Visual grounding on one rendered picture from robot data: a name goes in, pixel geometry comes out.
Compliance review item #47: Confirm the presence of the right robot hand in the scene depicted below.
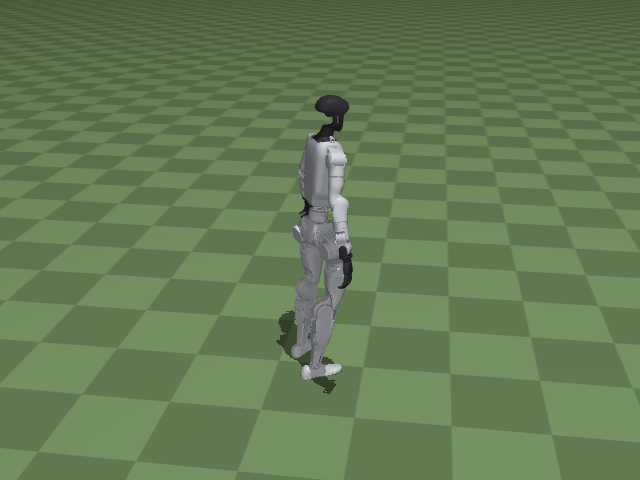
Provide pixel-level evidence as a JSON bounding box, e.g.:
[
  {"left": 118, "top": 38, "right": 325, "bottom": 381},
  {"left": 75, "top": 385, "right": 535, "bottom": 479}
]
[{"left": 338, "top": 246, "right": 353, "bottom": 289}]

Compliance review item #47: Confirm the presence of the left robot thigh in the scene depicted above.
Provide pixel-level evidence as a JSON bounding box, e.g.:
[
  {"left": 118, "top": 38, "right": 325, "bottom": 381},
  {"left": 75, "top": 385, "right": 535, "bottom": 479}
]
[{"left": 292, "top": 222, "right": 323, "bottom": 300}]

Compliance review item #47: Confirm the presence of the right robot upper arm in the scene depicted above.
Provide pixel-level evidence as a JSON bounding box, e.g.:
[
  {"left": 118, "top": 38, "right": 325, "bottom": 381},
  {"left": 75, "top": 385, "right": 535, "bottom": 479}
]
[{"left": 325, "top": 147, "right": 349, "bottom": 211}]

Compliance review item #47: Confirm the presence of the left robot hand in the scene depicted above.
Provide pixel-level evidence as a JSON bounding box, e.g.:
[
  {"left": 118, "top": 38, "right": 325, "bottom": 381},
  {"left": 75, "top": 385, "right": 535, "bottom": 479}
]
[{"left": 299, "top": 196, "right": 312, "bottom": 218}]

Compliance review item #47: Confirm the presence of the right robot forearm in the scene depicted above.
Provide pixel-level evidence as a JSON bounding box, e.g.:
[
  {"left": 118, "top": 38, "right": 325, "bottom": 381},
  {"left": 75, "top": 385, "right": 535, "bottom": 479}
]
[{"left": 331, "top": 198, "right": 352, "bottom": 254}]

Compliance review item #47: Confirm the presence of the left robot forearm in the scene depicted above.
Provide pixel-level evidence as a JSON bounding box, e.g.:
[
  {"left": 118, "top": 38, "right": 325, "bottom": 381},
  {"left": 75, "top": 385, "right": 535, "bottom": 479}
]
[{"left": 299, "top": 168, "right": 305, "bottom": 198}]

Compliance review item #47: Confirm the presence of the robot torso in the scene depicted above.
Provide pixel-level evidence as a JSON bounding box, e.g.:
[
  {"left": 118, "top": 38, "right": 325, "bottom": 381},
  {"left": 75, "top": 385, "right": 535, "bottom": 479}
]
[{"left": 300, "top": 133, "right": 344, "bottom": 248}]

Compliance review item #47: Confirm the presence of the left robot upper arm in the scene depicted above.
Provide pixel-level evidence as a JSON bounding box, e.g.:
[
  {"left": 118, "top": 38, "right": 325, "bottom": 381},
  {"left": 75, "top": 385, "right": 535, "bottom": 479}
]
[{"left": 300, "top": 133, "right": 315, "bottom": 174}]

